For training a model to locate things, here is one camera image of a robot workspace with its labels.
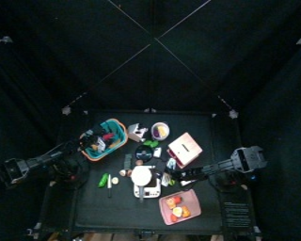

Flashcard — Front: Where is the yellow squash half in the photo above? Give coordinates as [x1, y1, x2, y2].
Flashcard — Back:
[156, 125, 168, 138]

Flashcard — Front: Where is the white toy item in basket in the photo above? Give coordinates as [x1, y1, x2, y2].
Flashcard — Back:
[96, 139, 108, 153]

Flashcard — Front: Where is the white printed packet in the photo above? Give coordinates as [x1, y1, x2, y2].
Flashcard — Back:
[161, 172, 172, 188]

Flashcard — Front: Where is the small printed card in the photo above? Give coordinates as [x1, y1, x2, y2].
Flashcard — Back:
[165, 157, 179, 170]

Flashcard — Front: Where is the teal basket with orange rim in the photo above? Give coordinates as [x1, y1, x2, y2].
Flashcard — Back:
[79, 118, 129, 162]

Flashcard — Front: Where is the pink plastic tray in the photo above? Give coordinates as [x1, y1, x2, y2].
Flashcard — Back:
[159, 188, 204, 227]

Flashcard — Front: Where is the orange toy fruit slice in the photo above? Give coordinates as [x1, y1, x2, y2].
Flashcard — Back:
[165, 197, 179, 210]

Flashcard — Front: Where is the grey rectangular block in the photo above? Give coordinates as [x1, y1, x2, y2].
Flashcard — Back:
[123, 153, 135, 170]

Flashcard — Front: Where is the red and white box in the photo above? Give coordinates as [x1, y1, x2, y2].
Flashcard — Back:
[165, 132, 204, 169]

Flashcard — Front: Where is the white toy kitchen appliance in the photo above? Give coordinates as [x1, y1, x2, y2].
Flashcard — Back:
[127, 122, 149, 143]

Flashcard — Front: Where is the white kitchen scale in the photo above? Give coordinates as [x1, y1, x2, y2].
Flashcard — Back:
[132, 178, 163, 200]

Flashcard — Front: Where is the white round plate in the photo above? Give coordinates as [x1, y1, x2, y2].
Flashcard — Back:
[129, 165, 155, 188]

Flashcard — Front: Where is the orange toy carrot piece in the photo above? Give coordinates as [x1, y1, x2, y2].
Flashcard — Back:
[182, 205, 192, 219]

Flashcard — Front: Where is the black round toy pan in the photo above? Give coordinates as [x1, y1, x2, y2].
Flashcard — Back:
[135, 144, 155, 163]

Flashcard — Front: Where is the green toy cucumber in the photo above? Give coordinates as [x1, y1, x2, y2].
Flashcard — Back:
[97, 172, 111, 189]

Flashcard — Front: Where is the green toy vegetable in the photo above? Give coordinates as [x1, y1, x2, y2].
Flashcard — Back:
[143, 139, 161, 149]

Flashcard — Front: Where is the white and purple bowl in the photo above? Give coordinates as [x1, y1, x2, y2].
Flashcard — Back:
[151, 121, 172, 141]

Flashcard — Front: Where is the toy knife with black handle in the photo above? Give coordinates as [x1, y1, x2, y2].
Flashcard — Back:
[107, 173, 113, 199]

